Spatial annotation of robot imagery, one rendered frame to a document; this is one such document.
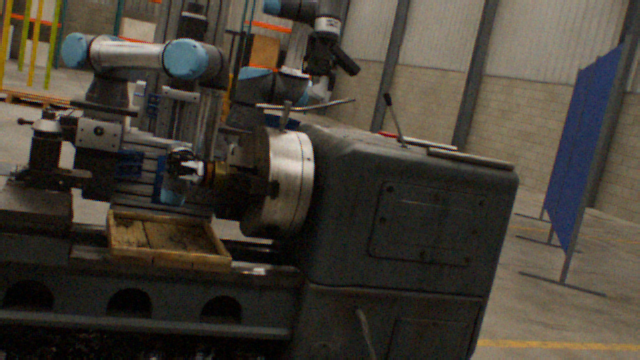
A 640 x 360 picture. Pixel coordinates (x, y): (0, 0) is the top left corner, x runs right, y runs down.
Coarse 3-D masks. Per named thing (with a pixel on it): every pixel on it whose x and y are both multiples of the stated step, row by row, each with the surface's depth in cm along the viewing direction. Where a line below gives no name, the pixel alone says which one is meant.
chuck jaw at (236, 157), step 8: (240, 136) 188; (248, 136) 187; (240, 144) 186; (248, 144) 186; (232, 152) 186; (240, 152) 184; (248, 152) 185; (232, 160) 182; (240, 160) 183; (248, 160) 184; (240, 168) 184; (248, 168) 184; (256, 168) 185
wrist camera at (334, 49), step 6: (330, 48) 188; (336, 48) 188; (336, 54) 188; (342, 54) 189; (342, 60) 189; (348, 60) 190; (342, 66) 192; (348, 66) 190; (354, 66) 190; (348, 72) 192; (354, 72) 191
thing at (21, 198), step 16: (16, 192) 162; (32, 192) 166; (48, 192) 169; (0, 208) 146; (16, 208) 149; (32, 208) 152; (48, 208) 155; (64, 208) 157; (0, 224) 147; (16, 224) 148; (32, 224) 149; (48, 224) 151; (64, 224) 151
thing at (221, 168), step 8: (224, 160) 181; (208, 168) 176; (216, 168) 177; (224, 168) 178; (232, 168) 181; (208, 176) 176; (216, 176) 177; (224, 176) 177; (200, 184) 179; (208, 184) 177; (216, 184) 177; (224, 184) 178
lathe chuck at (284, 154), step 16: (256, 128) 188; (272, 128) 182; (256, 144) 186; (272, 144) 174; (288, 144) 176; (256, 160) 183; (272, 160) 171; (288, 160) 173; (272, 176) 170; (288, 176) 172; (288, 192) 172; (256, 208) 177; (272, 208) 172; (288, 208) 173; (240, 224) 190; (256, 224) 175; (272, 224) 175; (288, 224) 176
